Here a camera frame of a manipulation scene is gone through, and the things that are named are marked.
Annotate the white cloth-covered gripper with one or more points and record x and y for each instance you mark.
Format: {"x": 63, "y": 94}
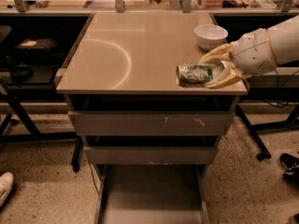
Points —
{"x": 252, "y": 52}

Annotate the crushed green 7up can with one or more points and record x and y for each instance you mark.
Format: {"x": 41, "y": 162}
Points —
{"x": 194, "y": 74}

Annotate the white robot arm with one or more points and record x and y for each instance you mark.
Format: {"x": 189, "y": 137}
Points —
{"x": 284, "y": 39}

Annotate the top grey drawer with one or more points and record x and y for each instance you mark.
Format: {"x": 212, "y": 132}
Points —
{"x": 130, "y": 123}

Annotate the grey drawer cabinet with counter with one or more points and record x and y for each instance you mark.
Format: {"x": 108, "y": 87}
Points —
{"x": 128, "y": 62}

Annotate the middle grey drawer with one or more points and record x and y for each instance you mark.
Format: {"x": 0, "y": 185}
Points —
{"x": 151, "y": 155}

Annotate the open bottom grey drawer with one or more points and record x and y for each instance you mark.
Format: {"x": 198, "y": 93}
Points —
{"x": 151, "y": 194}

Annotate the white ceramic bowl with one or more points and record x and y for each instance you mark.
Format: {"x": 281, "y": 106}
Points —
{"x": 210, "y": 36}

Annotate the black table leg with caster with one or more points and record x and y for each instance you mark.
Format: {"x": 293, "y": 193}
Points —
{"x": 264, "y": 154}

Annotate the black sneaker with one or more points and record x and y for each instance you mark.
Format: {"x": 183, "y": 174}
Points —
{"x": 291, "y": 165}

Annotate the black bag on shelf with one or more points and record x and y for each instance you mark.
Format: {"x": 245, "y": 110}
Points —
{"x": 35, "y": 51}

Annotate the black headphones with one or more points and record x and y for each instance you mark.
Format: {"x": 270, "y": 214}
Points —
{"x": 18, "y": 70}

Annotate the white shoe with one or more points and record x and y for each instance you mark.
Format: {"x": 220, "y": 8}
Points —
{"x": 6, "y": 184}

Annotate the black desk frame left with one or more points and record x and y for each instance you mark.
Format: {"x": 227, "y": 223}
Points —
{"x": 34, "y": 134}

